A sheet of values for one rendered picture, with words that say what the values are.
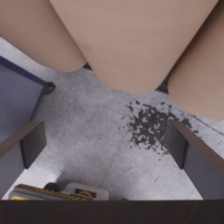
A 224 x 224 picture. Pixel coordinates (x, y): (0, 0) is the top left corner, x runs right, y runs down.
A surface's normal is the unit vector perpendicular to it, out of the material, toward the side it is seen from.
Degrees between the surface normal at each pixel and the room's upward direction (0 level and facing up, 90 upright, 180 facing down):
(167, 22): 90
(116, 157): 0
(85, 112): 0
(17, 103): 0
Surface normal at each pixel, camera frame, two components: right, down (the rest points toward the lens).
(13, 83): -0.11, -0.11
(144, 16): -0.19, 0.98
